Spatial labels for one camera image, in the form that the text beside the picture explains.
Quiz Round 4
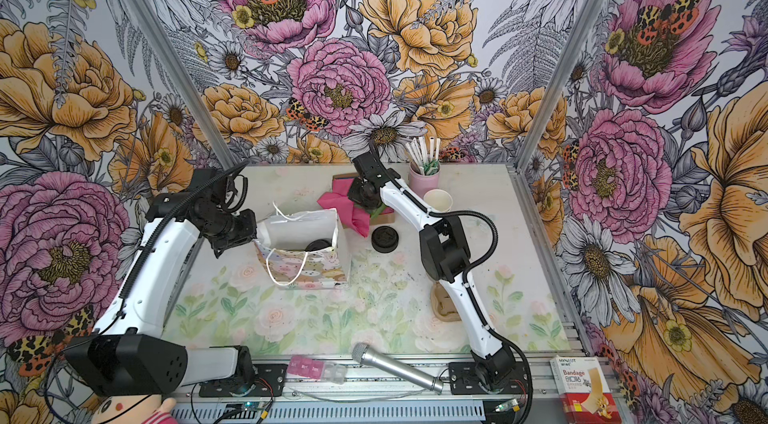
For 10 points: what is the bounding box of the pink straw holder cup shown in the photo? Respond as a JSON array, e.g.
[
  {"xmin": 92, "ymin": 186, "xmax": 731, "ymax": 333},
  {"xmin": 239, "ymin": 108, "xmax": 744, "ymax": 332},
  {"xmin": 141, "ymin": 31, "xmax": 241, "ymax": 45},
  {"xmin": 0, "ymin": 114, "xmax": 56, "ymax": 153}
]
[{"xmin": 408, "ymin": 165, "xmax": 440, "ymax": 197}]

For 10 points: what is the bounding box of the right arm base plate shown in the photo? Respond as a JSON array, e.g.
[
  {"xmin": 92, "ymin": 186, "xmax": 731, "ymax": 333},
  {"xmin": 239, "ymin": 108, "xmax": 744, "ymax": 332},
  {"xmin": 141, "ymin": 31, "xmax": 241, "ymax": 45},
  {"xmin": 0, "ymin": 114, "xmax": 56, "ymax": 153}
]
[{"xmin": 448, "ymin": 361, "xmax": 531, "ymax": 395}]

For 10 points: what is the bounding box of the stack of white paper cups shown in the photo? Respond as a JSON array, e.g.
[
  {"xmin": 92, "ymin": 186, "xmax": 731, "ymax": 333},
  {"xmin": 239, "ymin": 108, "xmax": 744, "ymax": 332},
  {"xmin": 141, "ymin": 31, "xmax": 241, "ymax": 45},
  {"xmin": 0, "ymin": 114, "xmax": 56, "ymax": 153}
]
[{"xmin": 423, "ymin": 188, "xmax": 454, "ymax": 212}]

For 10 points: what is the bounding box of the black plastic cup lid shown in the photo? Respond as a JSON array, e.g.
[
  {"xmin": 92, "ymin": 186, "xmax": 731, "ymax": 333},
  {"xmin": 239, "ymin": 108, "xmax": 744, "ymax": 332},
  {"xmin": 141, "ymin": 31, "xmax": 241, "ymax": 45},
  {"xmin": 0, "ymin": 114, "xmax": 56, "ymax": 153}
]
[{"xmin": 305, "ymin": 239, "xmax": 332, "ymax": 252}]

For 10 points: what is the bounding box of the plush doll toy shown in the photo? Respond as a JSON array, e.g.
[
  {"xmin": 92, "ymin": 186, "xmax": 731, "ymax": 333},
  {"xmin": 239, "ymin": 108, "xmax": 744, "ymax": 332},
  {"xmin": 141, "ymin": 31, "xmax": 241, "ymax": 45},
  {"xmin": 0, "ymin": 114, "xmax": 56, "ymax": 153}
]
[{"xmin": 91, "ymin": 394, "xmax": 178, "ymax": 424}]

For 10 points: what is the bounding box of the silver microphone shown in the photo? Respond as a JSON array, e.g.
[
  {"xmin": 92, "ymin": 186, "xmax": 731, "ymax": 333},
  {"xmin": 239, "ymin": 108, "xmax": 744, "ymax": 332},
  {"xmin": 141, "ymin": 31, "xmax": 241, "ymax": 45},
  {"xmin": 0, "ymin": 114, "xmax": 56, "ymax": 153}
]
[{"xmin": 351, "ymin": 342, "xmax": 444, "ymax": 394}]

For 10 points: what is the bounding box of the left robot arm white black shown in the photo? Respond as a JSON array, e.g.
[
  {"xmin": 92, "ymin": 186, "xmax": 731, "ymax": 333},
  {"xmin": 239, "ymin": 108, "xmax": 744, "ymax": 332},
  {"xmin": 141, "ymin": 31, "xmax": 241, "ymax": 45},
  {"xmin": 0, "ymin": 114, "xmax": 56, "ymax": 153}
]
[{"xmin": 61, "ymin": 163, "xmax": 257, "ymax": 398}]

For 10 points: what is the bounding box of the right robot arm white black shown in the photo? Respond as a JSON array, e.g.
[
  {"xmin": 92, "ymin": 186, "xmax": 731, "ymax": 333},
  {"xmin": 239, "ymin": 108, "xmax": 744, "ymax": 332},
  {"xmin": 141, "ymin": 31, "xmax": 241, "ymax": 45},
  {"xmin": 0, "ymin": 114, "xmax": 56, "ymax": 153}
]
[{"xmin": 348, "ymin": 151, "xmax": 533, "ymax": 394}]

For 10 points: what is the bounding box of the single pink paper napkin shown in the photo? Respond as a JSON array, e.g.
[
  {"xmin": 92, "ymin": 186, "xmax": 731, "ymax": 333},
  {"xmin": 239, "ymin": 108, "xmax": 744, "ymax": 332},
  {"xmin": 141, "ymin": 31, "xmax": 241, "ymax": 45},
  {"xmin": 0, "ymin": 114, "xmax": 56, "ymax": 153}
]
[{"xmin": 316, "ymin": 176, "xmax": 394, "ymax": 239}]

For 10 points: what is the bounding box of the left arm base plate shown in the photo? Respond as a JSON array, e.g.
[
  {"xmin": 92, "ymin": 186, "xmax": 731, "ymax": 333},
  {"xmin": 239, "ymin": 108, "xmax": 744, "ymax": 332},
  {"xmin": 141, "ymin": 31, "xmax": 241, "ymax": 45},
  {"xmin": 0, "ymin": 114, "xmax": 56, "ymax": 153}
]
[{"xmin": 199, "ymin": 363, "xmax": 287, "ymax": 398}]

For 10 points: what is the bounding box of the brown pulp cup carrier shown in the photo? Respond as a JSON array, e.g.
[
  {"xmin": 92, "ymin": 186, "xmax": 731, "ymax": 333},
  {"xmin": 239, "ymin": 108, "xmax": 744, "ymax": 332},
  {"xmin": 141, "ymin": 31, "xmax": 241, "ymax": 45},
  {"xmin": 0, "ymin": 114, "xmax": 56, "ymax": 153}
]
[{"xmin": 430, "ymin": 282, "xmax": 461, "ymax": 322}]

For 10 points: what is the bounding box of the bandage box red white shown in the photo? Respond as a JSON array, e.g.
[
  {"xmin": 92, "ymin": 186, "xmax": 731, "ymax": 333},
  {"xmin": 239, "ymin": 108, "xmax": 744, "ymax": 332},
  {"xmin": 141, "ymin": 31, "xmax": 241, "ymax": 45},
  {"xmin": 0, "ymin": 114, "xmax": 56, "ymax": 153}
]
[{"xmin": 550, "ymin": 356, "xmax": 623, "ymax": 424}]

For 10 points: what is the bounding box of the white paper gift bag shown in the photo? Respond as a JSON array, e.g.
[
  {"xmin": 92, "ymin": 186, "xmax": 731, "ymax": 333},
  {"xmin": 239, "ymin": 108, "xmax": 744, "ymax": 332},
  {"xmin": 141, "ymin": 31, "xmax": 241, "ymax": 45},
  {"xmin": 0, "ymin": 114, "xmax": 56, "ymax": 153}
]
[{"xmin": 254, "ymin": 208, "xmax": 351, "ymax": 290}]

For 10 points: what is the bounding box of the pink plastic clip box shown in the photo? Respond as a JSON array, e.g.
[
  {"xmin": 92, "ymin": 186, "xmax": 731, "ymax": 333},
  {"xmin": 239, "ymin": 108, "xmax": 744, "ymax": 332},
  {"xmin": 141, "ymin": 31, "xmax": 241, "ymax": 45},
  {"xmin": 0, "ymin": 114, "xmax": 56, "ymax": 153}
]
[{"xmin": 287, "ymin": 355, "xmax": 347, "ymax": 385}]

